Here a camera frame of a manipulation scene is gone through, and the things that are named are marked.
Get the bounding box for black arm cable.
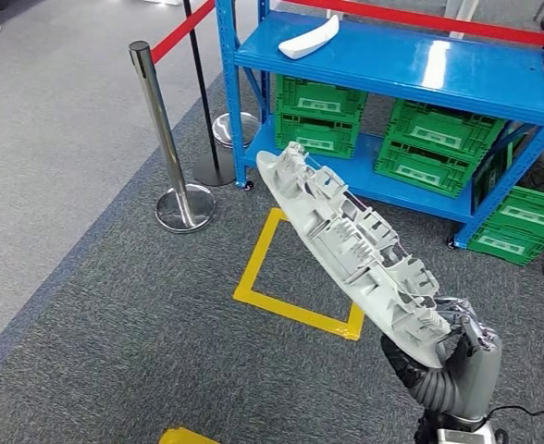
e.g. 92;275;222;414
482;404;544;424

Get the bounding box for yellow tape square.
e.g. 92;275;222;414
158;426;221;444

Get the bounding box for green plastic crate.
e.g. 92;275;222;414
276;73;369;124
274;112;361;161
470;143;513;213
385;97;507;164
373;137;485;199
484;185;544;243
467;223;544;266

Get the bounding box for white curved plastic trim part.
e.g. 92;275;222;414
277;14;341;61

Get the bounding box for red barrier belt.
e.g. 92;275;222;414
281;0;544;48
150;0;216;66

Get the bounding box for blue metal shelf rack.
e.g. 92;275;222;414
215;0;544;280

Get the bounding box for silver plastic wheel cover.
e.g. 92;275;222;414
256;142;452;370

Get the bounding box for black stanchion post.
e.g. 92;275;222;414
182;0;237;188

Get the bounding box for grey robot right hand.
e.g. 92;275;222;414
433;296;503;426

